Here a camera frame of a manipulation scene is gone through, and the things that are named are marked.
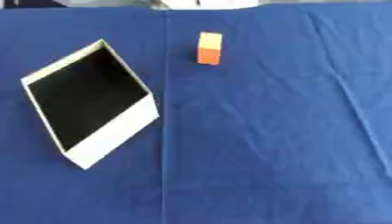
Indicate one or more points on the white box with black inside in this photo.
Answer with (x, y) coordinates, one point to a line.
(86, 96)

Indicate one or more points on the orange rectangular block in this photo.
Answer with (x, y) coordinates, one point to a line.
(209, 52)

